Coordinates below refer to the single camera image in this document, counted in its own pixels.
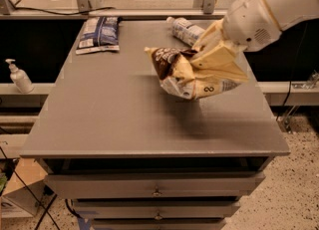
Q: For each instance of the blue chip bag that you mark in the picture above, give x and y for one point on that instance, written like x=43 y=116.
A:
x=100 y=34

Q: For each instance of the white pump sanitizer bottle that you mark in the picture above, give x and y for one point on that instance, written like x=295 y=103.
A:
x=19 y=78

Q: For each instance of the clear plastic water bottle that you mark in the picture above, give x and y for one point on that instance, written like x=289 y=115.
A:
x=183 y=29

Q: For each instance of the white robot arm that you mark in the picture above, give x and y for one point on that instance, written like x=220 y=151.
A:
x=278 y=37

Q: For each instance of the cardboard box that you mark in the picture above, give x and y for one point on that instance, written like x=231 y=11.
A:
x=21 y=196

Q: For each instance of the grey drawer cabinet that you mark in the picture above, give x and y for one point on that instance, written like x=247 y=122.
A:
x=129 y=156

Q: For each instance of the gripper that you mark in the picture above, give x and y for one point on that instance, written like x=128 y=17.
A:
x=249 y=20

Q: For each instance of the brown sea salt chip bag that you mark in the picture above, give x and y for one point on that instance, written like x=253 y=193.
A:
x=177 y=77

